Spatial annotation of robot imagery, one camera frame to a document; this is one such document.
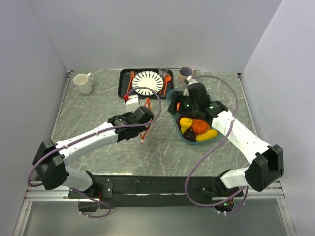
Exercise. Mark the clear drinking glass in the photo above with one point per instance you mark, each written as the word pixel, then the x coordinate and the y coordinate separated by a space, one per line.
pixel 163 70

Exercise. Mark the clear zip top bag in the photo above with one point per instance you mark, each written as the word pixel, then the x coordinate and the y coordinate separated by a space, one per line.
pixel 142 114

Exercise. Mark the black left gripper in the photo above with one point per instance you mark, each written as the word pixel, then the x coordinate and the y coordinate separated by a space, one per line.
pixel 127 114

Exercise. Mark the white mug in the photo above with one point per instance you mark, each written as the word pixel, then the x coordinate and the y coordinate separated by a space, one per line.
pixel 83 83

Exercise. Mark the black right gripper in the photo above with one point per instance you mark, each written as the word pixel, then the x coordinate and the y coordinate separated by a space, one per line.
pixel 178 97

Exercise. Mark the teal transparent plastic container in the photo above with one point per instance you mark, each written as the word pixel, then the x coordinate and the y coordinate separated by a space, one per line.
pixel 177 117

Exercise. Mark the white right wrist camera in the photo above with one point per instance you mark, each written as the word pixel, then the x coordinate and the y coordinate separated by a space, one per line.
pixel 189 80

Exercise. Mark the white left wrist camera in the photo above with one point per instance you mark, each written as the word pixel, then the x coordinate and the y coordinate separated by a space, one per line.
pixel 131 102

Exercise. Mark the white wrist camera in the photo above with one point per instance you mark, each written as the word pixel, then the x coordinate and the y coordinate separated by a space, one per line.
pixel 131 102
pixel 189 80

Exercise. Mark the aluminium frame rail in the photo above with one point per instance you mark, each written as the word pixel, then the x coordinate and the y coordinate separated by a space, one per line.
pixel 39 194

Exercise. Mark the orange plastic fork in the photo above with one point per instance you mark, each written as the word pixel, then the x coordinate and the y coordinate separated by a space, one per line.
pixel 130 80

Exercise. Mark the orange plastic spoon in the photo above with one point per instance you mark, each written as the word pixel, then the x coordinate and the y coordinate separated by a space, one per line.
pixel 167 79

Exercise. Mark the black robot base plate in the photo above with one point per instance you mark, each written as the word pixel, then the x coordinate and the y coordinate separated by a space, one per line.
pixel 156 191

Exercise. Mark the dark purple food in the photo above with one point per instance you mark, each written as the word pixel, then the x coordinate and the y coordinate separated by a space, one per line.
pixel 190 136

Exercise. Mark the yellow banana toy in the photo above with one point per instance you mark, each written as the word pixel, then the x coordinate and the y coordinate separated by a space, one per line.
pixel 209 134

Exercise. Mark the yellow lumpy food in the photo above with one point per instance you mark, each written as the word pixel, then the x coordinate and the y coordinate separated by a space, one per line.
pixel 185 124

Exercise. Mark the orange pumpkin toy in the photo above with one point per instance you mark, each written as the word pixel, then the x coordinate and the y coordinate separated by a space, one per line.
pixel 199 126

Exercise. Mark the white black striped plate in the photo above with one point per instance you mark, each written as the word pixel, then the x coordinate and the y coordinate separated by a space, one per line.
pixel 148 79

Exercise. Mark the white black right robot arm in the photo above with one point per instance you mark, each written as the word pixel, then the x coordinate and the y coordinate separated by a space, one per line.
pixel 266 162

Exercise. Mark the beige mug purple inside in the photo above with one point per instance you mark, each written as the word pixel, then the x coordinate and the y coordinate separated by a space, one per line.
pixel 183 73

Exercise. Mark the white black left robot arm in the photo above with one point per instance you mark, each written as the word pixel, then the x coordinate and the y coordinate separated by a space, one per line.
pixel 52 161

